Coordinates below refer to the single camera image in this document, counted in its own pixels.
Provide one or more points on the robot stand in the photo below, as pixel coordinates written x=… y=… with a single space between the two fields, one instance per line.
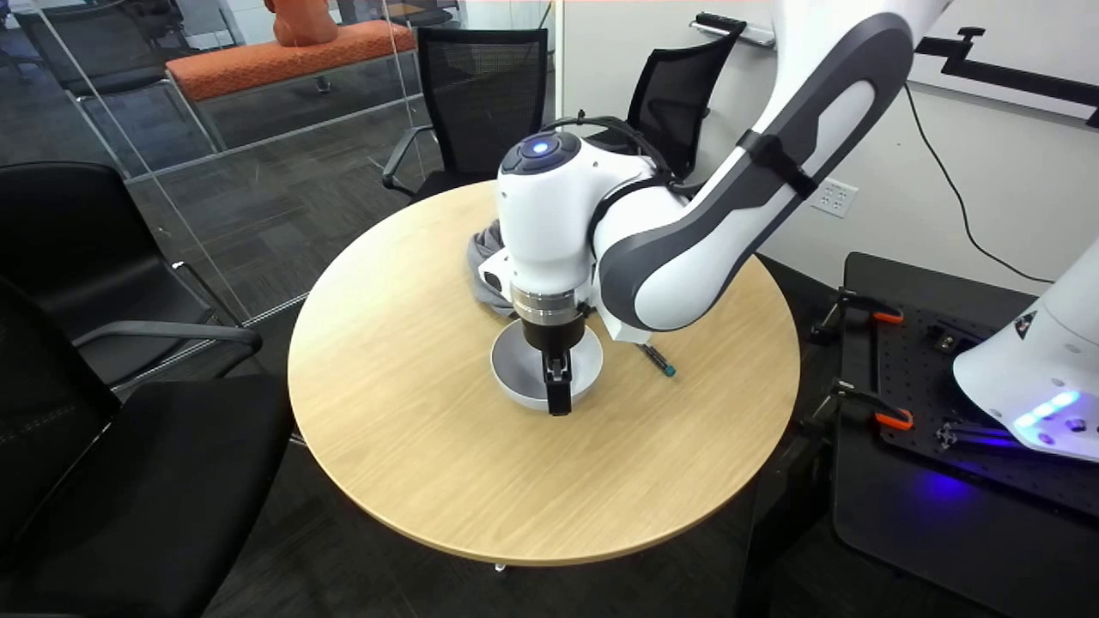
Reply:
x=910 y=515

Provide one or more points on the black chair behind glass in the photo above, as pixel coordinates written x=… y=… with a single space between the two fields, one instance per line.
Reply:
x=94 y=43

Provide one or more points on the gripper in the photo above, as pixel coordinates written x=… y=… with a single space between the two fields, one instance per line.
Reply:
x=554 y=333

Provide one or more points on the black pen with teal cap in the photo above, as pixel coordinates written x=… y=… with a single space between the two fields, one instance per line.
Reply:
x=657 y=360

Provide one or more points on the silver marker tray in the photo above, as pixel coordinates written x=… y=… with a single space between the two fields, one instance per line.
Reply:
x=738 y=32

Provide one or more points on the grey cloth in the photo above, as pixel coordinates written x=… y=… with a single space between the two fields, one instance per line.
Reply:
x=485 y=257

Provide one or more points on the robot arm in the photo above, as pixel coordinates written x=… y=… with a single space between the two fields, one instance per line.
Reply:
x=549 y=215

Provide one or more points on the orange bench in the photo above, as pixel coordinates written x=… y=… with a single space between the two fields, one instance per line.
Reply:
x=283 y=60

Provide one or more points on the orange sculpture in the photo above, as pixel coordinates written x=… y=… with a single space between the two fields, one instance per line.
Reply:
x=300 y=21

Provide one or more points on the white wall socket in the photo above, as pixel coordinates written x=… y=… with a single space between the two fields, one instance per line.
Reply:
x=834 y=197

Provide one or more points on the black mesh office chair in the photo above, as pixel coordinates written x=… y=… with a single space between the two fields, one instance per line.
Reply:
x=481 y=94
x=674 y=103

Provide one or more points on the grey bowl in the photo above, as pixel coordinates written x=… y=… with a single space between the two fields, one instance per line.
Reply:
x=515 y=365

